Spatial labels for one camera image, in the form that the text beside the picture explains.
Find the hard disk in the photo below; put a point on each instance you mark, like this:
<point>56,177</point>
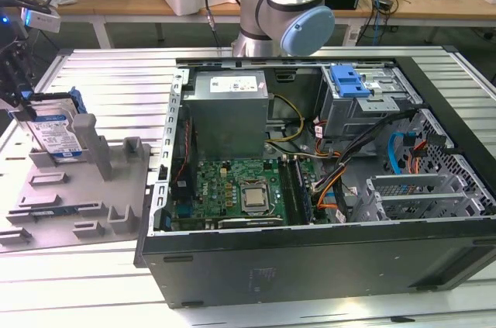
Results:
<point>54,130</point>

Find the silver disk bay cage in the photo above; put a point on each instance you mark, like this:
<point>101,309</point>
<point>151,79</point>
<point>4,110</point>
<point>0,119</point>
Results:
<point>407,180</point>

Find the wooden desk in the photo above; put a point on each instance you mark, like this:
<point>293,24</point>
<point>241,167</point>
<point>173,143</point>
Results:
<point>116,4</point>

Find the grey parts rack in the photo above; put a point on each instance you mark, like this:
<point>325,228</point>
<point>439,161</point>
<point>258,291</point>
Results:
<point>77,196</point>

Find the black case fan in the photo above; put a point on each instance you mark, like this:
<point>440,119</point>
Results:
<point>181,173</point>

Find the grey power supply unit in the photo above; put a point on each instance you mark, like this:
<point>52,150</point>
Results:
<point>228,122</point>

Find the green motherboard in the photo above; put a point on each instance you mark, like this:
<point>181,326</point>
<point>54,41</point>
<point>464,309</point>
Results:
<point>217,188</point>

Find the silver CPU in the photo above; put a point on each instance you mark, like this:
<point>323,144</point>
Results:
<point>255,196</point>

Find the graphics card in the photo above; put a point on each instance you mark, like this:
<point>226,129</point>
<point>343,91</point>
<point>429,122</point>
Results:
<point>252,222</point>

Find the RAM stick with blue label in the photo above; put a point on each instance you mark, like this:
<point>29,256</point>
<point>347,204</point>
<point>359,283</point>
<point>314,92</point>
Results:
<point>305,196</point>

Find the black open PC case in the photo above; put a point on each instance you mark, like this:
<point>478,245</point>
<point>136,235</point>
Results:
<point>271,270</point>

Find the blue plastic latch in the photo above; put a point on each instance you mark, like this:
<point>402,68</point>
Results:
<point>348,85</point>

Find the grey optical drive cage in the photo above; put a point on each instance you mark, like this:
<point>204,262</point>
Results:
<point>348,122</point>

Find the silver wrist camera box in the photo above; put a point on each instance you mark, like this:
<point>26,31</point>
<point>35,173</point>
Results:
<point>42,21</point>

